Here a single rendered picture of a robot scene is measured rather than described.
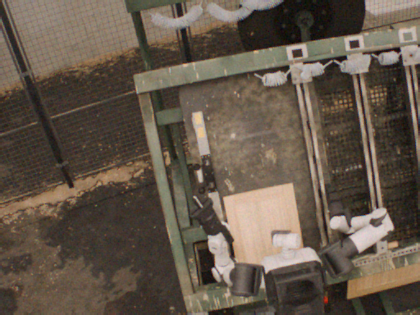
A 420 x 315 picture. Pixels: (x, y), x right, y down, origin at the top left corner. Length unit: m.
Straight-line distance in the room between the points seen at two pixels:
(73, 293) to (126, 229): 0.76
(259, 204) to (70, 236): 2.39
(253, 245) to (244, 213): 0.19
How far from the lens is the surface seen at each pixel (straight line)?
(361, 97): 2.81
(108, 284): 4.29
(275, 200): 2.80
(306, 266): 2.30
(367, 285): 3.55
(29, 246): 4.91
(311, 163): 2.74
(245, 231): 2.82
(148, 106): 2.68
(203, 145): 2.70
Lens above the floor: 3.20
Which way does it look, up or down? 42 degrees down
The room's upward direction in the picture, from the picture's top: 8 degrees counter-clockwise
